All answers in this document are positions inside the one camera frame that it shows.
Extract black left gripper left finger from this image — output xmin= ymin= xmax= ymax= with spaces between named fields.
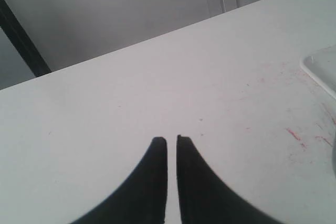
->
xmin=74 ymin=137 xmax=167 ymax=223

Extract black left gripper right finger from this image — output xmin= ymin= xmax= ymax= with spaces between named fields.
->
xmin=176 ymin=135 xmax=265 ymax=223

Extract black vertical post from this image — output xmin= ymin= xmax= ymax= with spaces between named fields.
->
xmin=1 ymin=0 xmax=51 ymax=77

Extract white rectangular tray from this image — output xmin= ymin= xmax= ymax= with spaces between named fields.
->
xmin=300 ymin=45 xmax=335 ymax=100

